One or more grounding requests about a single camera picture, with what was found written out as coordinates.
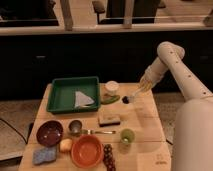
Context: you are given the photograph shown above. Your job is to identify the black floor cable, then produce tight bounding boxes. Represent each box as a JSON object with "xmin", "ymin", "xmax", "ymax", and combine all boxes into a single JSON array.
[{"xmin": 0, "ymin": 117, "xmax": 29, "ymax": 145}]

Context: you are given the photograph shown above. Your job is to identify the orange bowl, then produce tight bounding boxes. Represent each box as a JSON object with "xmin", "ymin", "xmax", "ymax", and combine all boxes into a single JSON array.
[{"xmin": 71, "ymin": 135, "xmax": 103, "ymax": 169}]

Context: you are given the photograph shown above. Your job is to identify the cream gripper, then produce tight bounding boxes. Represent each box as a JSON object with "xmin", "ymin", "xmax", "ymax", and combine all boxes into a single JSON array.
[{"xmin": 138, "ymin": 64, "xmax": 164, "ymax": 93}]

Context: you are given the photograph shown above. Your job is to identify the white folded cloth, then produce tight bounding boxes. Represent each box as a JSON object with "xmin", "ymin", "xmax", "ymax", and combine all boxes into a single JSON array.
[{"xmin": 75, "ymin": 91, "xmax": 94, "ymax": 107}]

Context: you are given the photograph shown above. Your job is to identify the wooden block sponge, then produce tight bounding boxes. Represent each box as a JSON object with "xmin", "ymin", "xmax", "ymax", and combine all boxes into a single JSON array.
[{"xmin": 98, "ymin": 114, "xmax": 121, "ymax": 127}]

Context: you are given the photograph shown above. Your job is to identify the dark red bowl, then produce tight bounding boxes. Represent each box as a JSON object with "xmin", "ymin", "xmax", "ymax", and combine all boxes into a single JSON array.
[{"xmin": 36, "ymin": 120, "xmax": 63, "ymax": 147}]

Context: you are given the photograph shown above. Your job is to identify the gold fork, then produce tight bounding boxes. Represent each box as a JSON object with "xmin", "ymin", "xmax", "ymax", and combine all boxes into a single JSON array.
[{"xmin": 81, "ymin": 129, "xmax": 116, "ymax": 134}]

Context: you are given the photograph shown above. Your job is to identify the yellow toy potato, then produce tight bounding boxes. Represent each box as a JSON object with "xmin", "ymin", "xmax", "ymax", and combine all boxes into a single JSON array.
[{"xmin": 59, "ymin": 139, "xmax": 72, "ymax": 152}]

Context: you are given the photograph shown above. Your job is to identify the green toy vegetable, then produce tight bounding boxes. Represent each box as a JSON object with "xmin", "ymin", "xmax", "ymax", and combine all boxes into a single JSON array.
[{"xmin": 101, "ymin": 94, "xmax": 120, "ymax": 105}]

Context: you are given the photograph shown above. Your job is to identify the blue sponge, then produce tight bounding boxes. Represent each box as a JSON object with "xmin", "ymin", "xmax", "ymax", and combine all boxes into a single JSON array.
[{"xmin": 32, "ymin": 147, "xmax": 57, "ymax": 165}]

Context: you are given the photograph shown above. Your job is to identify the purple toy grapes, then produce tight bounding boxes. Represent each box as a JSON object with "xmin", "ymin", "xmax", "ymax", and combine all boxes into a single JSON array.
[{"xmin": 103, "ymin": 144, "xmax": 116, "ymax": 171}]

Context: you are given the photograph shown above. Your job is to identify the small metal cup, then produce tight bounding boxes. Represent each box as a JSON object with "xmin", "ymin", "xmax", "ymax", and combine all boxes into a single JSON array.
[{"xmin": 69, "ymin": 120, "xmax": 82, "ymax": 136}]

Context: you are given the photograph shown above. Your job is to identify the black chair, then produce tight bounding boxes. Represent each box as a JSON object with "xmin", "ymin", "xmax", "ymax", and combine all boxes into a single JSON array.
[{"xmin": 92, "ymin": 0, "xmax": 166, "ymax": 25}]

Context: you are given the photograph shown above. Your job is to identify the green plastic cup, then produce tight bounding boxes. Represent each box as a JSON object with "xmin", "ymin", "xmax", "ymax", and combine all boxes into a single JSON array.
[{"xmin": 120, "ymin": 129, "xmax": 135, "ymax": 145}]

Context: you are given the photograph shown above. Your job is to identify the green plastic tray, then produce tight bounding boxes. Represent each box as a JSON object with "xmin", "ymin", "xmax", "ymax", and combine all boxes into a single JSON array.
[{"xmin": 46, "ymin": 76, "xmax": 100, "ymax": 114}]

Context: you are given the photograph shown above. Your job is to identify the small white bowl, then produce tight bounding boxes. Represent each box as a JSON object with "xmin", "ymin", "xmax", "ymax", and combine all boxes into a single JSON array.
[{"xmin": 105, "ymin": 81, "xmax": 119, "ymax": 95}]

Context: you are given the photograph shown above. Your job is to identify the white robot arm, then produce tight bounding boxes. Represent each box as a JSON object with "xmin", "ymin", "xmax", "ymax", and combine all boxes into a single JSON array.
[{"xmin": 139, "ymin": 41, "xmax": 213, "ymax": 171}]

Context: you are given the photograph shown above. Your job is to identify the black head dish brush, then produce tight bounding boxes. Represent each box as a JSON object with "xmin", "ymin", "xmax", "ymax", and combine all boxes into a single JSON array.
[{"xmin": 122, "ymin": 89, "xmax": 141, "ymax": 104}]

